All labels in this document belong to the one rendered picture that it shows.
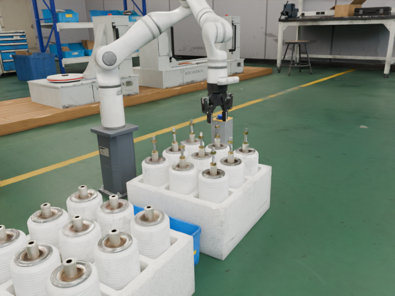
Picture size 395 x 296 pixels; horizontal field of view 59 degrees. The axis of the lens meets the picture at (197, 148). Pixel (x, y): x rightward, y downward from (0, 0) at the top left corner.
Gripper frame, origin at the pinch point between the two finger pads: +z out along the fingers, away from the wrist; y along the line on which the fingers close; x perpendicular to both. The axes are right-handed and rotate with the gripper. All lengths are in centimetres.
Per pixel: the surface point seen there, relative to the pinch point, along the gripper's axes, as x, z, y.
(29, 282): 32, 14, 75
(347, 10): -192, -48, -391
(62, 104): -190, 24, 6
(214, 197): 23.3, 16.7, 20.6
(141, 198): -0.4, 22.5, 33.7
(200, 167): 7.9, 13.4, 14.2
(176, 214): 13.4, 24.2, 28.4
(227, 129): -9.2, 8.5, -12.9
